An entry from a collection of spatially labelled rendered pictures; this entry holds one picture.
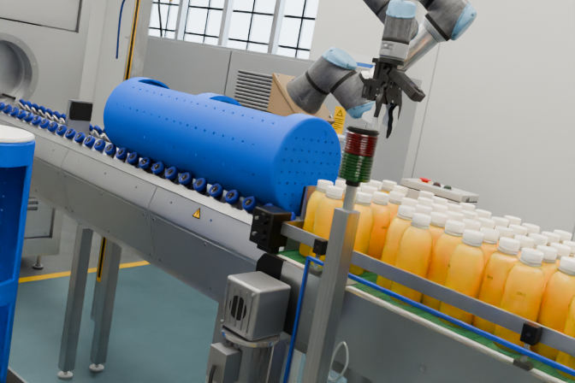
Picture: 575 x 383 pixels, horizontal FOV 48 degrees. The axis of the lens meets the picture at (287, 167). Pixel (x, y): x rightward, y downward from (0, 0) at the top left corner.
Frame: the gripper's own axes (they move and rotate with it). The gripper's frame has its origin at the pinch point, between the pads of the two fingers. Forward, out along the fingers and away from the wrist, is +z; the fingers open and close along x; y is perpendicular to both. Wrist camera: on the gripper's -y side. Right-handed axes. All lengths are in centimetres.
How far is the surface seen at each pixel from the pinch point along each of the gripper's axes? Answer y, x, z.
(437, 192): -11.5, -14.7, 13.6
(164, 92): 76, 18, 2
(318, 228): -6.6, 27.9, 23.2
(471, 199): -19.0, -20.1, 13.6
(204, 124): 48, 22, 8
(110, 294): 114, 2, 89
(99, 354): 114, 3, 115
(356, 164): -29, 48, 3
